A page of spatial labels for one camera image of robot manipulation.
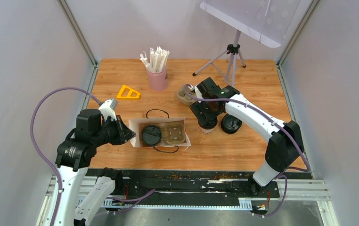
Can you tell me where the wrapped straws bundle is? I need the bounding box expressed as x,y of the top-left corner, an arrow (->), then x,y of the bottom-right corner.
140,46 -> 170,73

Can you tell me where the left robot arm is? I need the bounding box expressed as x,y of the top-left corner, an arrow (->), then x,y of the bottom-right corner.
44,109 -> 136,226

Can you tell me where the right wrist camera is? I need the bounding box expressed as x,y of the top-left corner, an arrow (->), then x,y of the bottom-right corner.
194,86 -> 203,99

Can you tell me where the white board on tripod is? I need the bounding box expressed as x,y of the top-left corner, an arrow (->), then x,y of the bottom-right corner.
200,0 -> 300,48

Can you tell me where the orange paper bag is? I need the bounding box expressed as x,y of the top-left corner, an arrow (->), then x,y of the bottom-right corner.
128,109 -> 191,153

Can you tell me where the yellow triangular plastic piece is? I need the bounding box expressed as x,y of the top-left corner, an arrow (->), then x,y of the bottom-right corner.
116,85 -> 141,100

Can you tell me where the white paper cup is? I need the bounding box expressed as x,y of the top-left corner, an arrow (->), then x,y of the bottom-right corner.
200,128 -> 214,134

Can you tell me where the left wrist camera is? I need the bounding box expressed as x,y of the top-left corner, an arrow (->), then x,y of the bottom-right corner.
98,98 -> 118,121

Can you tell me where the black cup lid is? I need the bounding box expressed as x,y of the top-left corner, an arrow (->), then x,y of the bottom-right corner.
198,119 -> 218,130
141,125 -> 163,146

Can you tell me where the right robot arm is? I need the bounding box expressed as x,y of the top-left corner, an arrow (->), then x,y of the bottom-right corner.
183,77 -> 310,197

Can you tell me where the grey tripod stand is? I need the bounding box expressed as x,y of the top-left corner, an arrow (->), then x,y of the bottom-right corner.
192,30 -> 247,87

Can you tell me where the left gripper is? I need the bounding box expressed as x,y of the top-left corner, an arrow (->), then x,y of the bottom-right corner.
93,113 -> 137,146

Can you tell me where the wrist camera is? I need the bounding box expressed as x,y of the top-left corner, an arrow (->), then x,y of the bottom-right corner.
98,98 -> 118,121
194,86 -> 203,99

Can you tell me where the pink straw holder cup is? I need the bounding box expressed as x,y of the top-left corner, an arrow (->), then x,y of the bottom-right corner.
147,67 -> 168,91

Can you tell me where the stack of black lids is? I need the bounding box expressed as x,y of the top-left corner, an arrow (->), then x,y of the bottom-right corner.
220,114 -> 243,134

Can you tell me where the pulp cup carrier tray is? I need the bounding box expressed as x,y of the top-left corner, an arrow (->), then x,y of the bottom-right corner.
177,84 -> 197,106

